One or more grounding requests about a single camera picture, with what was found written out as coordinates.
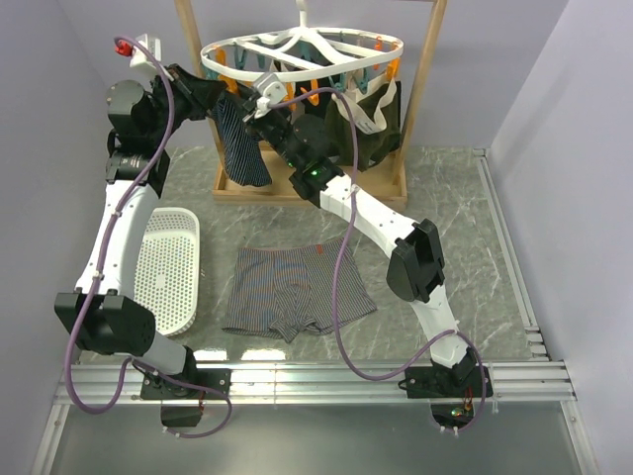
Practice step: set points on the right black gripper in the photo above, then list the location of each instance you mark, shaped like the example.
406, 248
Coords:
248, 115

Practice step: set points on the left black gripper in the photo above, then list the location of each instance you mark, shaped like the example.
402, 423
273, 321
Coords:
200, 94

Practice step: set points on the white round clip hanger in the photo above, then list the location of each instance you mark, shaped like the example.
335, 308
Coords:
302, 53

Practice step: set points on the grey striped boxer underwear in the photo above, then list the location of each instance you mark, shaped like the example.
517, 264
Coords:
280, 293

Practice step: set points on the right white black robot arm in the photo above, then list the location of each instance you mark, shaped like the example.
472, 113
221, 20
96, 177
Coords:
415, 273

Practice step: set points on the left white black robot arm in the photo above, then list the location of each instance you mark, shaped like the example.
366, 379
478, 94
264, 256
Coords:
101, 313

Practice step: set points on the navy striped hanging underwear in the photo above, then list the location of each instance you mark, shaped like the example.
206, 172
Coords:
244, 164

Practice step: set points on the olive green hanging underwear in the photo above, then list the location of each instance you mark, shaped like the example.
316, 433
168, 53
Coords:
377, 118

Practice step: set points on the wooden hanger stand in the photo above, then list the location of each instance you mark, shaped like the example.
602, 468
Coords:
310, 110

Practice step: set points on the teal clothes peg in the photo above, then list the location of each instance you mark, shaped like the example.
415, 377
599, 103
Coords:
343, 84
361, 80

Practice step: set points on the white perforated plastic basket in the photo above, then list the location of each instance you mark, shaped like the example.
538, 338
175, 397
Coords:
168, 269

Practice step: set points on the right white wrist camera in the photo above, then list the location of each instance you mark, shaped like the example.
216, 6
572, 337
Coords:
269, 91

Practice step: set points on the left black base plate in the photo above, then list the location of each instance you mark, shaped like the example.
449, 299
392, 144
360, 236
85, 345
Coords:
207, 384

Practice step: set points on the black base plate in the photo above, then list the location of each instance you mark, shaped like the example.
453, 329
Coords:
207, 384
433, 382

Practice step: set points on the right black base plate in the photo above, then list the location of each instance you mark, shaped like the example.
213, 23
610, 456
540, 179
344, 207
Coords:
433, 382

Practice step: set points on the black box under rail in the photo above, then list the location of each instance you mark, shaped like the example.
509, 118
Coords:
180, 416

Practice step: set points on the aluminium mounting rail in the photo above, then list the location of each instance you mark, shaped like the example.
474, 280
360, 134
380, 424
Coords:
329, 383

